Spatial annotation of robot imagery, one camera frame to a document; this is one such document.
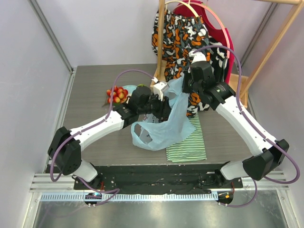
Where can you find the round fruit plate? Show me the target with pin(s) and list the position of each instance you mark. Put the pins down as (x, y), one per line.
(129, 89)

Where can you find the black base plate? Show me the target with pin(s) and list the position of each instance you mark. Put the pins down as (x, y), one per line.
(163, 179)

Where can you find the green striped folded cloth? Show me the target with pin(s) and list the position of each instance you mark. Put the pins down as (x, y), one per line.
(192, 148)

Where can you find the black white patterned garment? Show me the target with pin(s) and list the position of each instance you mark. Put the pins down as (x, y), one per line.
(219, 61)

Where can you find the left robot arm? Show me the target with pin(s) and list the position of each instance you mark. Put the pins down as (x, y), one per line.
(67, 145)

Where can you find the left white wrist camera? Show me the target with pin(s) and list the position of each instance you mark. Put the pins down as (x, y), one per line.
(159, 87)

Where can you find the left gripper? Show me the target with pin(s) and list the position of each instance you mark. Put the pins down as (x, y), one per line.
(164, 109)

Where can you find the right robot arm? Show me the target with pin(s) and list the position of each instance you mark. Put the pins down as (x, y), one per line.
(222, 99)

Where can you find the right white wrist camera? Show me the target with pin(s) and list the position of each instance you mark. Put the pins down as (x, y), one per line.
(197, 57)

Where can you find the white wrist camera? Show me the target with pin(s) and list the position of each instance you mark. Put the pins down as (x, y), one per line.
(197, 57)
(159, 87)

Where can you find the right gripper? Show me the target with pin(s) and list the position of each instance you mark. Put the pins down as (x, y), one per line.
(189, 84)

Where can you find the light blue plastic bag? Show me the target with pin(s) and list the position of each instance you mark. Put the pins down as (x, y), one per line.
(153, 135)

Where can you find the wooden clothes hanger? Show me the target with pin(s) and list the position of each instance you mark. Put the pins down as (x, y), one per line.
(180, 6)

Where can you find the red lychee bunch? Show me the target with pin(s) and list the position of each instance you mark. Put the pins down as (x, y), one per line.
(118, 96)

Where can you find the orange camouflage pants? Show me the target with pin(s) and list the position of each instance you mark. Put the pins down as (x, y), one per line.
(181, 36)

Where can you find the wooden clothes rack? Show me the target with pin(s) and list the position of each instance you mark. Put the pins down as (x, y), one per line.
(241, 83)

